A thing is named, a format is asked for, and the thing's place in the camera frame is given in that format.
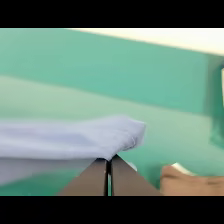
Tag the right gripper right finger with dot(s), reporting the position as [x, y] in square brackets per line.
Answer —
[128, 181]

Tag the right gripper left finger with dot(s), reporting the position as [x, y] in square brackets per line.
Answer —
[91, 180]

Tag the light blue shirt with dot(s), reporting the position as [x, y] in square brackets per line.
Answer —
[60, 143]

